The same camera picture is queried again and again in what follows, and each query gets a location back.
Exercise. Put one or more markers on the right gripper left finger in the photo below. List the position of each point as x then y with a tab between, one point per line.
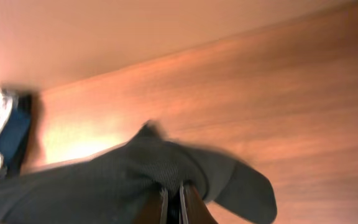
155	208

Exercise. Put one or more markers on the black t-shirt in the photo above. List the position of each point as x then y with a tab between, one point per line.
115	187

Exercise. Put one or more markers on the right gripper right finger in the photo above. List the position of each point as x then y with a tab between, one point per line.
192	208

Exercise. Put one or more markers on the dark blue folded garment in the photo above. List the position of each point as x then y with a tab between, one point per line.
15	136

